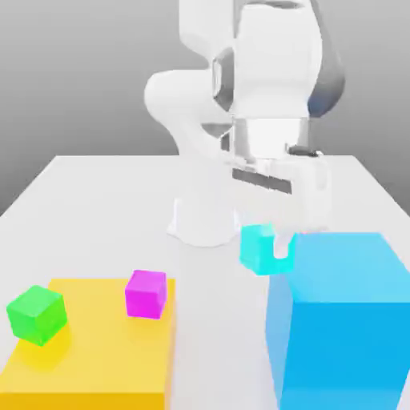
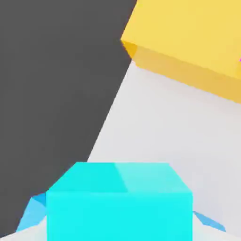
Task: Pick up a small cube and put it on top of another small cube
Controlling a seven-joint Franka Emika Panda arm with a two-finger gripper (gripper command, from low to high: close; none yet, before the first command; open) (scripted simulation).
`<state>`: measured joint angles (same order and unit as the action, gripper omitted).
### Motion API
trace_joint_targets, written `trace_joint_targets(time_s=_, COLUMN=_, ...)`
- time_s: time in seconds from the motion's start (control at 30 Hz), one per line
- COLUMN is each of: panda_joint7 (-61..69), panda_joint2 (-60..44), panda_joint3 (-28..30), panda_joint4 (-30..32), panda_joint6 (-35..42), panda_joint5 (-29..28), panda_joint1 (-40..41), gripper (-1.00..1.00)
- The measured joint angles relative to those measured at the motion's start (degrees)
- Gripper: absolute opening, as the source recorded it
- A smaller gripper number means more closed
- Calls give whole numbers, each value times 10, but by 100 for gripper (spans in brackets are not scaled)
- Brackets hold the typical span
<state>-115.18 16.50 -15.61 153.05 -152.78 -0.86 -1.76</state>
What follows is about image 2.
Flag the large yellow box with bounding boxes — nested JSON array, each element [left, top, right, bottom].
[[120, 0, 241, 104]]

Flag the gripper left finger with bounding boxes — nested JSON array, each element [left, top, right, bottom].
[[0, 193, 47, 241]]

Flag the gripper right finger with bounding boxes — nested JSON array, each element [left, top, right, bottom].
[[192, 210, 241, 241]]

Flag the small cyan cube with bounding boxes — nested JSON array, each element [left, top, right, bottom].
[[45, 161, 193, 241]]

